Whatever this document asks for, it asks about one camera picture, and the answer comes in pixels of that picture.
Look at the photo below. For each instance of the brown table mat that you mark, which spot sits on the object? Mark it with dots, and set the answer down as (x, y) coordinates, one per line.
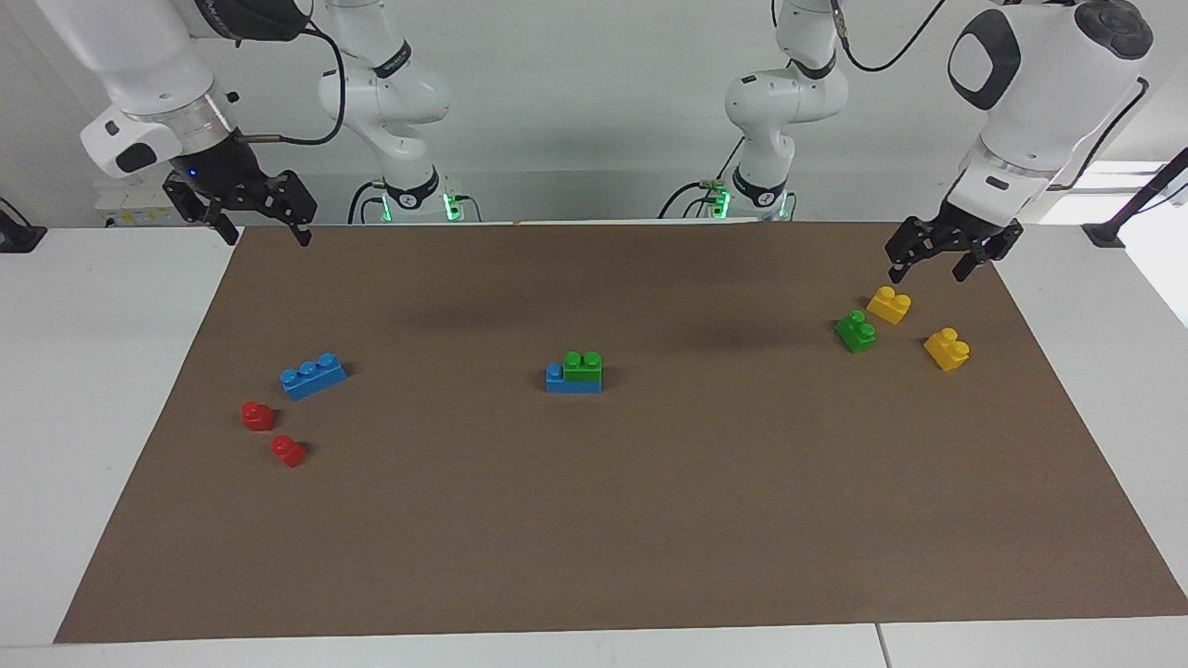
(594, 520)

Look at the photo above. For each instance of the black table clamp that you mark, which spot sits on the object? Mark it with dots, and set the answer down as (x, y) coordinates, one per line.
(19, 237)

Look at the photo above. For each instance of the blue three-stud toy block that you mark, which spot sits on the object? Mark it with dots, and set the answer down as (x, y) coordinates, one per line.
(313, 378)
(557, 381)

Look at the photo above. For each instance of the green two-stud toy block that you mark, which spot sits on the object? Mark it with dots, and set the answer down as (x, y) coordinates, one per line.
(855, 333)
(583, 369)

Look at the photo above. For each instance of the white power strip box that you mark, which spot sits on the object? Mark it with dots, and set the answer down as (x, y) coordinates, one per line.
(130, 206)

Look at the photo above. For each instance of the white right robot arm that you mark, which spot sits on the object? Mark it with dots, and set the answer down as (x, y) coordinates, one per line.
(148, 56)

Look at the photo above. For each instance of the black stand with clamp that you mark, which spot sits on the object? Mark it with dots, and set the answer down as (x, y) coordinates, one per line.
(1104, 232)

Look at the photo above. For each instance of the red toy block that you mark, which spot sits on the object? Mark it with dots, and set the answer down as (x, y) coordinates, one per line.
(289, 453)
(257, 417)

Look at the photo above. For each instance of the yellow two-stud toy block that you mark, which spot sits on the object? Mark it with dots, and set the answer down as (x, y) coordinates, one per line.
(888, 307)
(946, 352)

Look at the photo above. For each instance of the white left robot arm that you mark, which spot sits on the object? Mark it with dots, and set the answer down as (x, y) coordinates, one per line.
(1049, 83)

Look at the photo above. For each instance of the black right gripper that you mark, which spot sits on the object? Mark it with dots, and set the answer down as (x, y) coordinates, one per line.
(237, 181)

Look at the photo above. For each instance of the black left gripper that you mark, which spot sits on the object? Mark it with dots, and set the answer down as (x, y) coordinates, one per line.
(956, 232)

